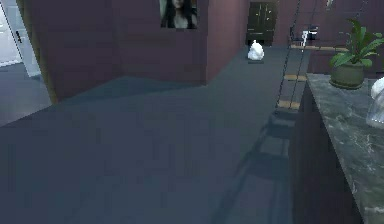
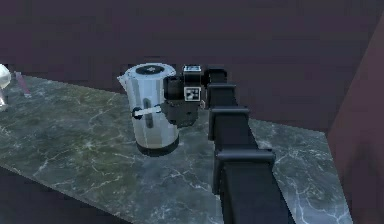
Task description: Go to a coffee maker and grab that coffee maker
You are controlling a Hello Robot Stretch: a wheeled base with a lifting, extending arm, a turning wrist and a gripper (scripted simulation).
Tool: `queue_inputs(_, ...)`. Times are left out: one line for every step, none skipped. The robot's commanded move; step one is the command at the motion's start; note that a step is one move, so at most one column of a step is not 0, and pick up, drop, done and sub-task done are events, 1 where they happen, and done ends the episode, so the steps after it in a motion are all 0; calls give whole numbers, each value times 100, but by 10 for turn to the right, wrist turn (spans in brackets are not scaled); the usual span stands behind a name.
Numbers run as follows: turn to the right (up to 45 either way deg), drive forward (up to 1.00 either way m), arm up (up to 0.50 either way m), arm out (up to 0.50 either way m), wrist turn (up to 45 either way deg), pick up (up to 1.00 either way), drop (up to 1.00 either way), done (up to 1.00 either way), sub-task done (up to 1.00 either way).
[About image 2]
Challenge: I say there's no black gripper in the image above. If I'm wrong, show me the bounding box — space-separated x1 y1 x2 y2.
131 75 202 129

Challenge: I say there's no silver coffee maker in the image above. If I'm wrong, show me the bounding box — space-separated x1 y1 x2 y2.
117 63 181 157

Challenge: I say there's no pink stick object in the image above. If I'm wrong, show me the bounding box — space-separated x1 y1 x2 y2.
14 71 32 98

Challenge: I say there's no white glass object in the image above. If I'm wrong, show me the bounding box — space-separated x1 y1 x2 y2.
0 63 12 112

